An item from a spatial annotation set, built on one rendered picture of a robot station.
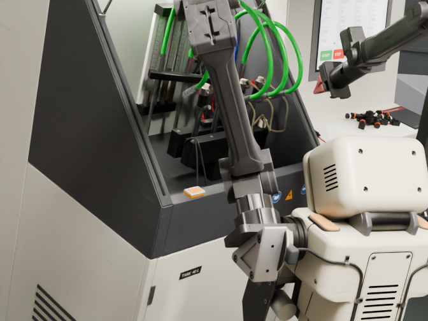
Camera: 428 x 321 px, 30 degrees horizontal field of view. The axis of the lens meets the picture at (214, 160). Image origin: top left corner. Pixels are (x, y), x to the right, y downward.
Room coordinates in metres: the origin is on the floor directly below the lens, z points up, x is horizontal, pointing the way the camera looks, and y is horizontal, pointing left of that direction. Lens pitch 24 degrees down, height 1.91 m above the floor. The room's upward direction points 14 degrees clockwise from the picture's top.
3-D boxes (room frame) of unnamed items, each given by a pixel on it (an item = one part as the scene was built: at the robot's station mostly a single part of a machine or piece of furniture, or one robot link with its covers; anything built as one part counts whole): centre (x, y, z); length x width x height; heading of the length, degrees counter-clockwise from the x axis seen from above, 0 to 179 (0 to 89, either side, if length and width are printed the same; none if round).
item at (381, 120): (2.67, -0.51, 1.01); 0.23 x 0.11 x 0.06; 140
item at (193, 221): (2.04, -0.11, 0.87); 0.62 x 0.04 x 0.16; 140
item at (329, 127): (2.64, -0.49, 0.96); 0.70 x 0.22 x 0.03; 140
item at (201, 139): (2.29, 0.00, 0.91); 0.34 x 0.10 x 0.15; 140
